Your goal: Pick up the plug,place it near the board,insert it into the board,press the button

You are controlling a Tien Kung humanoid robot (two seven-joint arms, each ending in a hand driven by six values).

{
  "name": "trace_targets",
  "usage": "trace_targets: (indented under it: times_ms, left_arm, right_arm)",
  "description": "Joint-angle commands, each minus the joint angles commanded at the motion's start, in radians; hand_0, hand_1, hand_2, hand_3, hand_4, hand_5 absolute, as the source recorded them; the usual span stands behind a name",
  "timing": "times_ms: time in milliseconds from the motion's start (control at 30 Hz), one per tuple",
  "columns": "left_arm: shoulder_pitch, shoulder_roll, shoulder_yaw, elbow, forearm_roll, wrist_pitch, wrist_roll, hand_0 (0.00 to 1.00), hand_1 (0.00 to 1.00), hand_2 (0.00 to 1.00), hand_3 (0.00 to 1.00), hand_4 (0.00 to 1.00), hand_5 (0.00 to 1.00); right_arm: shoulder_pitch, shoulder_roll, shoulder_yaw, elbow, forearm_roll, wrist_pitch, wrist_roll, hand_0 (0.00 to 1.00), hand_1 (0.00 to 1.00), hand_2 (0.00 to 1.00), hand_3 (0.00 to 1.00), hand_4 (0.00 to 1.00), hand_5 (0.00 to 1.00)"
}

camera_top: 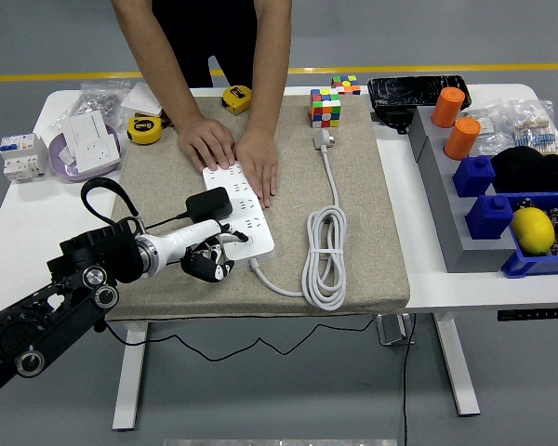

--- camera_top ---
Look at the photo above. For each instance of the white wall socket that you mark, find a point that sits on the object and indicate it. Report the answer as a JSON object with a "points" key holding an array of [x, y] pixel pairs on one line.
{"points": [[97, 153]]}

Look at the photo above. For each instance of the white power strip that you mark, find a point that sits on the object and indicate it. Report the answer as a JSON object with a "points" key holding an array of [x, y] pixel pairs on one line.
{"points": [[256, 223]]}

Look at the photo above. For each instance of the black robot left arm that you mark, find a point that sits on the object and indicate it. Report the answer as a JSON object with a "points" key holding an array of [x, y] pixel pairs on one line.
{"points": [[93, 251]]}

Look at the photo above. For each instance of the person's right hand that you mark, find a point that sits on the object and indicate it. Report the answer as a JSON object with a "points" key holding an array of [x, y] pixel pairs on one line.
{"points": [[207, 139]]}

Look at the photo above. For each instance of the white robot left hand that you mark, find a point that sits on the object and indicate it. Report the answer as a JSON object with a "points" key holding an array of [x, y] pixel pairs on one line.
{"points": [[186, 239]]}

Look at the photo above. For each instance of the grey-brown mat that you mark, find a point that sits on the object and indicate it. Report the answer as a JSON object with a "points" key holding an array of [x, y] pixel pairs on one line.
{"points": [[190, 297]]}

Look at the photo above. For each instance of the large colourful puzzle cube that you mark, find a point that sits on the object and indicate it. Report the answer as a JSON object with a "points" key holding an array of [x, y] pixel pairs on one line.
{"points": [[325, 108]]}

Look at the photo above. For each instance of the white switch panel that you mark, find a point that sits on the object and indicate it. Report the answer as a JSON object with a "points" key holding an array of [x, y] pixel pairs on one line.
{"points": [[88, 127]]}

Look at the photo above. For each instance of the blue block with knob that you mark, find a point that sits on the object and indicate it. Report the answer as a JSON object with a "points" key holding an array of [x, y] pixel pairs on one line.
{"points": [[474, 176], [490, 217]]}

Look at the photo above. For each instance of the clear bag of small parts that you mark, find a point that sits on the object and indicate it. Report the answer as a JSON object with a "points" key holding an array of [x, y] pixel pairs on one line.
{"points": [[490, 135]]}

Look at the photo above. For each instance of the black power plug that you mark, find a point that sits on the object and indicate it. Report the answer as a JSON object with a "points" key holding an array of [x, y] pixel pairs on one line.
{"points": [[209, 204]]}

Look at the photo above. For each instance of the person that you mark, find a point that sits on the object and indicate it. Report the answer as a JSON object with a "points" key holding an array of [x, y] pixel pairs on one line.
{"points": [[209, 37]]}

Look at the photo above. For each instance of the yellow lemon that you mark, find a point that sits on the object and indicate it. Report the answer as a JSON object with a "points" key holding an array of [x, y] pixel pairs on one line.
{"points": [[533, 231]]}

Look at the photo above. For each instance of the small colourful puzzle cube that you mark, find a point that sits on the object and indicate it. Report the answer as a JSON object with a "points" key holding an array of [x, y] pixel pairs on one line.
{"points": [[346, 85]]}

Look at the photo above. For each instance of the black plastic tray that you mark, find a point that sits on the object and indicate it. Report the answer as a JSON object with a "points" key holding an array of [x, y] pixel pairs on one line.
{"points": [[409, 90]]}

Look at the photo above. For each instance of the white circuit breaker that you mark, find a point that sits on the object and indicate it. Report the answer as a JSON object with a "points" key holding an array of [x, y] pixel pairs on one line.
{"points": [[23, 158]]}

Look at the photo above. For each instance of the person's left forearm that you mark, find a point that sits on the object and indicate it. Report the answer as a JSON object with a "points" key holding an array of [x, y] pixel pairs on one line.
{"points": [[269, 69]]}

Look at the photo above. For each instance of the white table leg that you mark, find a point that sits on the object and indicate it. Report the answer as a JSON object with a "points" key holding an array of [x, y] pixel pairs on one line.
{"points": [[130, 371], [458, 371]]}

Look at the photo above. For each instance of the black table control panel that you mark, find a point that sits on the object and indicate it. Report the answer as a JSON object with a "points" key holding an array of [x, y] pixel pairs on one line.
{"points": [[532, 314]]}

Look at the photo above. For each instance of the orange cylinder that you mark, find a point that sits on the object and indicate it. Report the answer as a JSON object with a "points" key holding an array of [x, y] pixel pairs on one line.
{"points": [[448, 108], [462, 138]]}

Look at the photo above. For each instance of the small white piece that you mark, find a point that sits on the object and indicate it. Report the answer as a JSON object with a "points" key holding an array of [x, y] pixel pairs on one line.
{"points": [[68, 160]]}

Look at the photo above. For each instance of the white square switch plate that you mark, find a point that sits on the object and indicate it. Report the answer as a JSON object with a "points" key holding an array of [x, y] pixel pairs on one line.
{"points": [[144, 99]]}

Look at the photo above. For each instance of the grey stepped block holder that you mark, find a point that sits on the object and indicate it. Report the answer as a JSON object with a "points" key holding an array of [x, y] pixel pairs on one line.
{"points": [[446, 209]]}

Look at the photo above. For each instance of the person's right forearm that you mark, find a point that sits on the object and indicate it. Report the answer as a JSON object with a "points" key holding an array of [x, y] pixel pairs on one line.
{"points": [[158, 60]]}

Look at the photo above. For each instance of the purple bowl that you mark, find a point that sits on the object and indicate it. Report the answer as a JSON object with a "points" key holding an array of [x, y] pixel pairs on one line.
{"points": [[58, 162]]}

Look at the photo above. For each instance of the yellow tape measure black label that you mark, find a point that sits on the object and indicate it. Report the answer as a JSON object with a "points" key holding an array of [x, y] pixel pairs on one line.
{"points": [[144, 130]]}

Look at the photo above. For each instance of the black cloth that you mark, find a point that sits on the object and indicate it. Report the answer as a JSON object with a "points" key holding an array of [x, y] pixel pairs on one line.
{"points": [[535, 169]]}

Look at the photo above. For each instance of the blue plastic bin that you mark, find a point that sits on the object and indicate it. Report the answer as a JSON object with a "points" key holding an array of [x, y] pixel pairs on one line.
{"points": [[521, 267]]}

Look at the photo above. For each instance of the clear bag of screws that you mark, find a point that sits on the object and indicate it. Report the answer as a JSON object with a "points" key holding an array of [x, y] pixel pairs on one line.
{"points": [[100, 100]]}

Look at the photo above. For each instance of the clear bag of resistors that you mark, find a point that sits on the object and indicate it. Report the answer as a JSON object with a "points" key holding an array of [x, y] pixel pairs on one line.
{"points": [[537, 127]]}

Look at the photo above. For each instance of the silver metal bracket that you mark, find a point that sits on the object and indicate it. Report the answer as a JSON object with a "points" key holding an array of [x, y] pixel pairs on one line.
{"points": [[393, 331]]}

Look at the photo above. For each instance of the person's left hand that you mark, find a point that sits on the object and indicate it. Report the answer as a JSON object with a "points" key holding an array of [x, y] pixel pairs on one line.
{"points": [[260, 158]]}

